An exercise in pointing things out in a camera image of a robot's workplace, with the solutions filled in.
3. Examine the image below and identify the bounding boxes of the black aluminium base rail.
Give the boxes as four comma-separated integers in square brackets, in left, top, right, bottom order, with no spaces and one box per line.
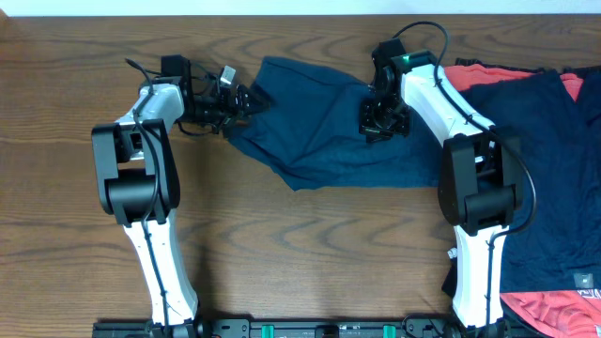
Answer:
[92,316,461,338]

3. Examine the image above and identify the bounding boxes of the red orange garment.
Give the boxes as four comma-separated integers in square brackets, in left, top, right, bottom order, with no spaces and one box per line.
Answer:
[445,64,600,337]

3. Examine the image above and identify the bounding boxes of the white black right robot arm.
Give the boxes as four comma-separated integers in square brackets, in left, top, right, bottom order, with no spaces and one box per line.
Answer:
[360,49,523,336]

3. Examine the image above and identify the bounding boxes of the dark blue denim shorts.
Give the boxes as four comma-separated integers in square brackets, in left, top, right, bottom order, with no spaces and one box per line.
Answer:
[229,56,441,191]

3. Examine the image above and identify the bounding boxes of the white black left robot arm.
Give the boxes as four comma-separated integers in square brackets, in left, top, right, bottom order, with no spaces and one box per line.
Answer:
[91,76,270,330]

